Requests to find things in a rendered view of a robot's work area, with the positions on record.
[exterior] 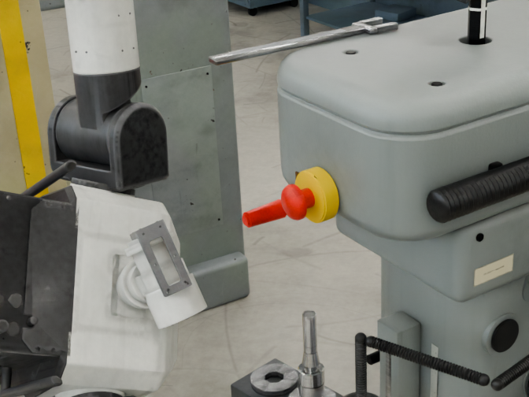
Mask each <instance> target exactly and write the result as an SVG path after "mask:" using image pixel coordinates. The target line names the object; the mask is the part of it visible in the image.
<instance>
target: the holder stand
mask: <svg viewBox="0 0 529 397"><path fill-rule="evenodd" d="M231 397H299V389H298V371H297V370H296V369H294V368H292V367H290V366H289V365H287V364H285V363H283V362H281V361H280V360H278V359H276V358H274V359H272V360H271V361H270V362H267V363H266V364H264V365H263V366H261V367H258V368H257V369H255V370H254V371H253V372H251V373H249V374H247V375H246V376H244V377H242V378H241V379H239V380H237V381H236V382H234V383H233V384H231ZM325 397H343V395H340V394H339V393H338V392H336V391H333V390H331V389H330V388H328V387H326V386H325Z"/></svg>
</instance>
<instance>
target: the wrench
mask: <svg viewBox="0 0 529 397"><path fill-rule="evenodd" d="M372 26H373V27H372ZM396 29H398V23H395V22H390V23H385V24H383V18H382V17H375V18H371V19H367V20H360V21H358V22H355V23H352V26H349V27H344V28H338V29H334V30H330V31H326V32H320V33H316V34H312V35H305V36H302V37H297V38H293V39H287V40H283V41H279V42H275V43H269V44H265V45H260V46H254V47H250V48H246V49H242V50H236V51H232V52H227V53H224V54H217V55H213V56H209V62H211V63H213V64H214V65H223V64H227V63H231V62H234V61H241V60H245V59H249V58H255V57H259V56H263V55H266V54H273V53H277V52H281V51H285V50H291V49H295V48H299V47H303V46H309V45H313V44H317V43H323V42H327V41H331V40H335V39H341V38H345V37H349V36H352V35H359V34H363V33H367V34H369V35H372V34H375V33H382V32H388V31H393V30H396Z"/></svg>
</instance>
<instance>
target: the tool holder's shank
mask: <svg viewBox="0 0 529 397"><path fill-rule="evenodd" d="M302 327H303V347H304V351H303V357H302V365H303V366H304V367H305V369H307V370H308V371H313V370H315V369H317V366H318V365H319V364H320V360H319V356H318V352H317V339H316V312H315V311H312V310H306V311H304V312H303V314H302Z"/></svg>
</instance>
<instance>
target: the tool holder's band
mask: <svg viewBox="0 0 529 397"><path fill-rule="evenodd" d="M298 375H299V376H300V377H302V378H304V379H307V380H315V379H318V378H320V377H322V376H323V375H324V365H323V364H322V363H320V364H319V365H318V366H317V369H315V370H313V371H308V370H307V369H305V367H304V366H303V365H302V363H301V364H300V365H299V366H298Z"/></svg>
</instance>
